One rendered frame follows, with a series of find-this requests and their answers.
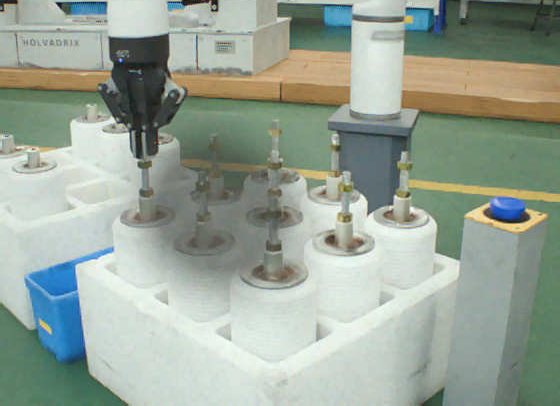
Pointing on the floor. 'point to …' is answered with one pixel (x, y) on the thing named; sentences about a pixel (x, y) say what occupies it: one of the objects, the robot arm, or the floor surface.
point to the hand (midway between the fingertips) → (144, 144)
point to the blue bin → (60, 308)
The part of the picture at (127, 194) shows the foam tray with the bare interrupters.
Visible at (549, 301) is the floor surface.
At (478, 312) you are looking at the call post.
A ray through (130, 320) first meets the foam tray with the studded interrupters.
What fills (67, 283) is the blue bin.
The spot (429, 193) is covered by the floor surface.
